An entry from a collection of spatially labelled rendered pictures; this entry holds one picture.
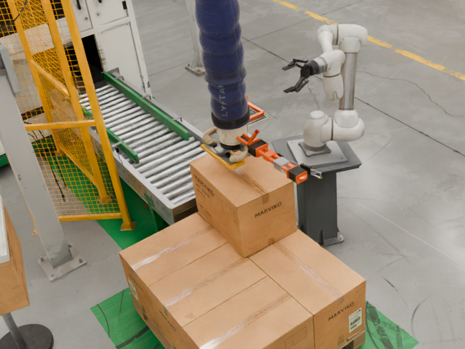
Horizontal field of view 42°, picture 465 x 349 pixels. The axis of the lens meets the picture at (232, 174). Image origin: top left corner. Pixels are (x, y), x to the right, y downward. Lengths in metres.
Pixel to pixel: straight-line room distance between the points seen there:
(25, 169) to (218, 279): 1.57
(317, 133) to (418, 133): 1.95
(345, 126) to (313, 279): 1.08
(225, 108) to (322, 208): 1.31
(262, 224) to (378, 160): 2.03
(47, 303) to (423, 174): 3.16
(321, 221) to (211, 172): 1.06
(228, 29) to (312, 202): 1.61
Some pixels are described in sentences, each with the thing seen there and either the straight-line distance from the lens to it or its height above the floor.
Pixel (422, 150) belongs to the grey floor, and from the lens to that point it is 5.58.
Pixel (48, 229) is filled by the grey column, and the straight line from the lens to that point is 4.61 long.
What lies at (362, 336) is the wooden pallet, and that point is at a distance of 3.88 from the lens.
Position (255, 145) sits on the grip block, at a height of 1.25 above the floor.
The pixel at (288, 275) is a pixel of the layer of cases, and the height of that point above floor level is 0.54.
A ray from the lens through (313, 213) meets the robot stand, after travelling 4.36.
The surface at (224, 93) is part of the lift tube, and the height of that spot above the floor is 1.53.
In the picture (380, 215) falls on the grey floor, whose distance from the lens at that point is 4.82.
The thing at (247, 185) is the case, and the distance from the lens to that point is 3.60.
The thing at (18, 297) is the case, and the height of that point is 0.71.
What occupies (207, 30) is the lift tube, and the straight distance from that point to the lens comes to 3.19.
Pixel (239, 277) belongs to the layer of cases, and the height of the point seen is 0.54.
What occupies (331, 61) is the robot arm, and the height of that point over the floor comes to 1.60.
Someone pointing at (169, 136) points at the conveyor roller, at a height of 0.54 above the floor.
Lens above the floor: 3.08
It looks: 35 degrees down
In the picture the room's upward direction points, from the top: 8 degrees counter-clockwise
